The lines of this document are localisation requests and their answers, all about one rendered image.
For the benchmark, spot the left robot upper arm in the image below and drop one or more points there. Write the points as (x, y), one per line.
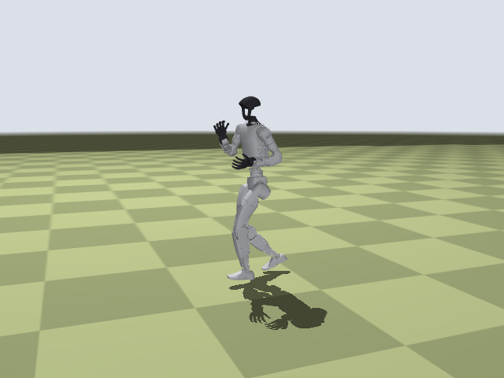
(265, 135)

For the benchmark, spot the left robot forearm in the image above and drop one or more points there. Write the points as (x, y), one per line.
(267, 161)

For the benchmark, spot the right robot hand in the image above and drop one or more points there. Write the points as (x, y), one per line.
(221, 131)

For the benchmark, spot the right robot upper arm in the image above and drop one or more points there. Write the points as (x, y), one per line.
(235, 141)

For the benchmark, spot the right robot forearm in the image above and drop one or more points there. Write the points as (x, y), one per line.
(226, 147)

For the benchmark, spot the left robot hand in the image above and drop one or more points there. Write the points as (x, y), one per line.
(247, 162)

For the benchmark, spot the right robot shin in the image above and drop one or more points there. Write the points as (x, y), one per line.
(260, 243)

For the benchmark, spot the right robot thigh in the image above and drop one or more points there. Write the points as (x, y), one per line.
(242, 192)

